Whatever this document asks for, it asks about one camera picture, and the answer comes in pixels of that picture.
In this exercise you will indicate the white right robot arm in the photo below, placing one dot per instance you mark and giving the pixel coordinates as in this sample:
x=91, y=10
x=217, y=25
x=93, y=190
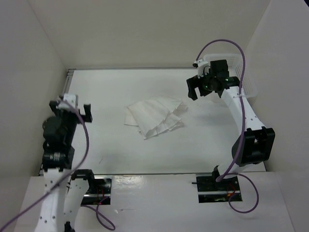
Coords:
x=254, y=143

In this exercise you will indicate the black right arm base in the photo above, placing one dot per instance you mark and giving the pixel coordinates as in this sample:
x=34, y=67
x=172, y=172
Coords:
x=210, y=191

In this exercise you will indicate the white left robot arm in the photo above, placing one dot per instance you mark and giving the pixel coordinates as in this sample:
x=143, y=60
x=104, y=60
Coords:
x=64, y=185

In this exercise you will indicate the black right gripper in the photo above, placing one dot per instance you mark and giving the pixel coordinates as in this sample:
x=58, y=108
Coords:
x=194, y=82

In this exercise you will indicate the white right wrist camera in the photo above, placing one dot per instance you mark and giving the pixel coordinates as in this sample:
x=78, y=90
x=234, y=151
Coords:
x=202, y=66

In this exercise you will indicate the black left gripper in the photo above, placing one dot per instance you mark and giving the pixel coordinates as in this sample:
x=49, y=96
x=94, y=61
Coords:
x=61, y=111

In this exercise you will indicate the white pleated skirt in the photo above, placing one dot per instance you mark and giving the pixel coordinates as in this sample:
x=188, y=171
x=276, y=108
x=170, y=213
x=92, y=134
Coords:
x=155, y=116

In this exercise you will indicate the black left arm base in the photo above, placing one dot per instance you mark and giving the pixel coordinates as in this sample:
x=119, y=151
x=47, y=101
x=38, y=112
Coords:
x=99, y=192

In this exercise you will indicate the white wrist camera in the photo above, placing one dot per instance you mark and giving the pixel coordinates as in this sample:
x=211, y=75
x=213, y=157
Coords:
x=66, y=101
x=202, y=66

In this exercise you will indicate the white plastic basket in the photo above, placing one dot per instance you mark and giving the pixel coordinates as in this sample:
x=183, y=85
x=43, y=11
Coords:
x=235, y=63

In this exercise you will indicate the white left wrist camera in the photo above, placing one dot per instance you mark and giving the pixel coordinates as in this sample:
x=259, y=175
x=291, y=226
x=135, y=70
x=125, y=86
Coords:
x=66, y=101

